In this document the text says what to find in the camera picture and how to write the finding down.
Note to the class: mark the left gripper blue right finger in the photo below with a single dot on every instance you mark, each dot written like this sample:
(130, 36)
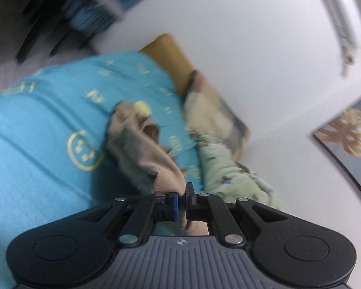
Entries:
(189, 198)

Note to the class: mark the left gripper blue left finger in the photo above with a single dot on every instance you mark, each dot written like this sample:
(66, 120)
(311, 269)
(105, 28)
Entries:
(173, 206)

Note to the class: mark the tan brown t-shirt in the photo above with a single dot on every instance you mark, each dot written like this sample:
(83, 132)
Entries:
(133, 140)

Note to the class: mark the green cartoon fleece blanket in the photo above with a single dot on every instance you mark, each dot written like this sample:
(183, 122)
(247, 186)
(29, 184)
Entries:
(224, 177)

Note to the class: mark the plaid beige grey pillow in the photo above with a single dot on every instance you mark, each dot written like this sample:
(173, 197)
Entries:
(206, 112)

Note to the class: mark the turquoise patterned bed sheet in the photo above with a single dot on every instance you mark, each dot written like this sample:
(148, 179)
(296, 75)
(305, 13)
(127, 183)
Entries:
(53, 128)

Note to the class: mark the blue covered chair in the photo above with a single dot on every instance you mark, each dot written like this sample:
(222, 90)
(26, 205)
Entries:
(102, 3)

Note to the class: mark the white air conditioner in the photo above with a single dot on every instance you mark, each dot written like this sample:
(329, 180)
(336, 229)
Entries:
(342, 23)

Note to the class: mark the leaf wall painting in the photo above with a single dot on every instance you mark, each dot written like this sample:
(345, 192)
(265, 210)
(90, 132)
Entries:
(341, 138)

